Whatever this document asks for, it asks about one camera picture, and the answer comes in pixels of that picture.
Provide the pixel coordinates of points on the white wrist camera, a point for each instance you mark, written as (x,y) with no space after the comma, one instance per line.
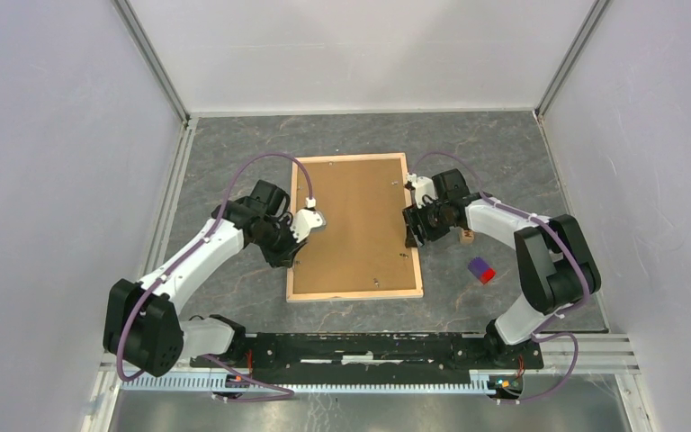
(307,220)
(422,189)

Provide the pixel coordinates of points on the left aluminium corner post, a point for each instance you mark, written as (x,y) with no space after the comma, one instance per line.
(137,32)

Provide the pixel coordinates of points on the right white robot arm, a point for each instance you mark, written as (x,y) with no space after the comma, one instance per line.
(556,269)

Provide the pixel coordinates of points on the white photo frame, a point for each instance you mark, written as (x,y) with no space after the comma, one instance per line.
(360,254)

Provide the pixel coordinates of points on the slotted cable duct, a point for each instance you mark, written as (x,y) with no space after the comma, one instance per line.
(216,381)

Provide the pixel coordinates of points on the right aluminium corner post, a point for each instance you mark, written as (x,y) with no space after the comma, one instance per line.
(587,28)

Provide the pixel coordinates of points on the purple and red block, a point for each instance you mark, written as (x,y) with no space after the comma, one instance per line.
(481,270)

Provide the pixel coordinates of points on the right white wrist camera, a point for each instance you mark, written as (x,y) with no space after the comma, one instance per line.
(422,189)

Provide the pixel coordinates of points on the aluminium corner post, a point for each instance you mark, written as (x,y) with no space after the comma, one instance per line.
(587,28)
(137,32)

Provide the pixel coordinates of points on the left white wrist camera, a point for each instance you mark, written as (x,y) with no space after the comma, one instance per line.
(307,220)

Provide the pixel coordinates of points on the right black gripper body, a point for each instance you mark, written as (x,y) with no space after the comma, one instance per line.
(431,218)

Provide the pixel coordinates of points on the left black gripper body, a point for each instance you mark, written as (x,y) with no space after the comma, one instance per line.
(278,243)

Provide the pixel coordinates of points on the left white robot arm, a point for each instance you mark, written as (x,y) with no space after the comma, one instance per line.
(142,327)

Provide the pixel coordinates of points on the wooden letter cube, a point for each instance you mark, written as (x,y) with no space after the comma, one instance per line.
(466,236)

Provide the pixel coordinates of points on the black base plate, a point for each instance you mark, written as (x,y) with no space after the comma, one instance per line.
(376,358)

